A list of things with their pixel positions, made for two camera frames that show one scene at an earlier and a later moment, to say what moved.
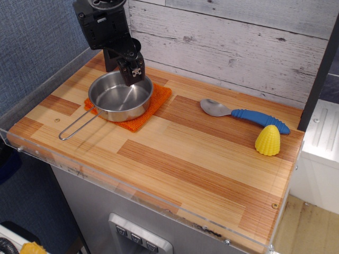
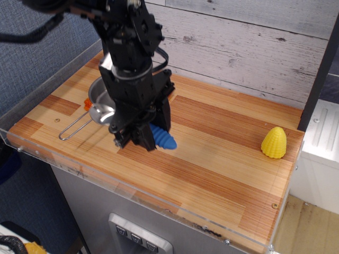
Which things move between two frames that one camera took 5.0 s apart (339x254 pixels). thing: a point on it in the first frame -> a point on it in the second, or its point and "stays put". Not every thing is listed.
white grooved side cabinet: (315, 180) stays put
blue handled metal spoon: (213, 108) -> (104, 115)
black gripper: (130, 61) -> (134, 101)
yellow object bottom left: (32, 247) stays put
